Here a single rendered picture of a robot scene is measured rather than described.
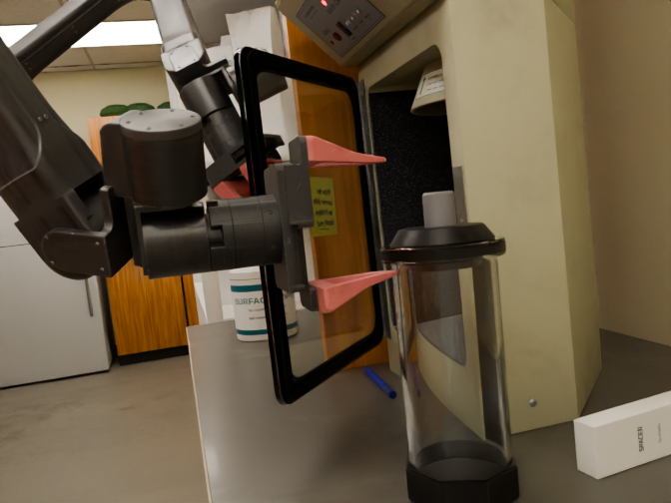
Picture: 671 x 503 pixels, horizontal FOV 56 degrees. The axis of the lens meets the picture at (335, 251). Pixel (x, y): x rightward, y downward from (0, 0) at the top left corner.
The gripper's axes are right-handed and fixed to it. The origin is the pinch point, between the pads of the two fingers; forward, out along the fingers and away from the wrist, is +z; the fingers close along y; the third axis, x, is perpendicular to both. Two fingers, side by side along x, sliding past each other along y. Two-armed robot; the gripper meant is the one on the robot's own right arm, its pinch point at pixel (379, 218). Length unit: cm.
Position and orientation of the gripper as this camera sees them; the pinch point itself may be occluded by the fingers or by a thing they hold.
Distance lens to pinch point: 53.9
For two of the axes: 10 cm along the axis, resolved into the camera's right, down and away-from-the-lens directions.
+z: 9.6, -1.2, 2.5
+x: -2.5, -0.4, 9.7
